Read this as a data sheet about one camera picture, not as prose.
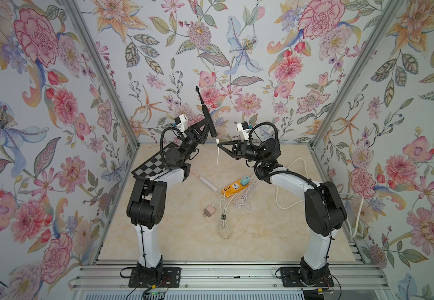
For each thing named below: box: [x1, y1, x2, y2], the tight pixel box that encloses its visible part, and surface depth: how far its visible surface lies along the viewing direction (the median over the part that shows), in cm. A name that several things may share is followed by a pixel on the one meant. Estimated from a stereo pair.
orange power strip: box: [222, 180, 250, 199], surface depth 100 cm
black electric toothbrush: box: [195, 86, 218, 139], surface depth 74 cm
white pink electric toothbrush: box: [190, 169, 220, 194], surface depth 105 cm
